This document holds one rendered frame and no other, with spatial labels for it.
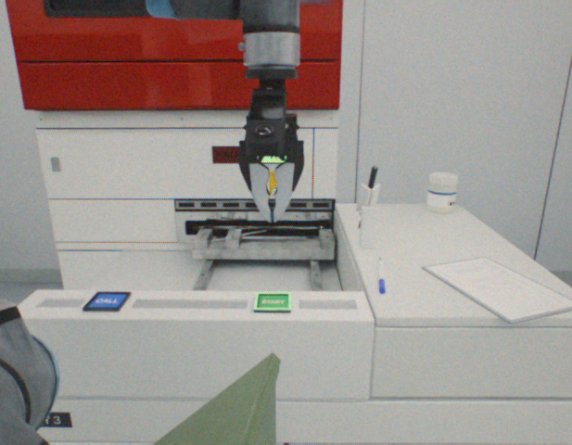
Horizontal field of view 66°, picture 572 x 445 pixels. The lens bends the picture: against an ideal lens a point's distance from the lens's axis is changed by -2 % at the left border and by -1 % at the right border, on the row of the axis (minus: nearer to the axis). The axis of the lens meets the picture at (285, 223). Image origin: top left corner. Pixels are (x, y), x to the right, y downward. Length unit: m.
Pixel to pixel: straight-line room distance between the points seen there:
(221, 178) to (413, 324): 0.73
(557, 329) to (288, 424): 0.43
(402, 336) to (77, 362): 0.49
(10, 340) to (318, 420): 0.47
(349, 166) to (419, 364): 2.12
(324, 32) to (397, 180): 1.78
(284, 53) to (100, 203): 0.88
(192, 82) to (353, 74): 1.65
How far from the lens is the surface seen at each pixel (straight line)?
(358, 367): 0.71
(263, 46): 0.59
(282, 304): 0.69
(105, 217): 1.35
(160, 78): 1.19
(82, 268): 1.44
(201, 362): 0.71
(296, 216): 1.23
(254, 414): 0.37
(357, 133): 2.72
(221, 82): 1.16
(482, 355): 0.75
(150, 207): 1.30
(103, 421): 0.83
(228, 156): 1.22
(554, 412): 0.86
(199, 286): 1.02
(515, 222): 3.16
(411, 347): 0.71
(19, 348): 0.52
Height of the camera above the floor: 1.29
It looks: 18 degrees down
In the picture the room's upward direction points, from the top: straight up
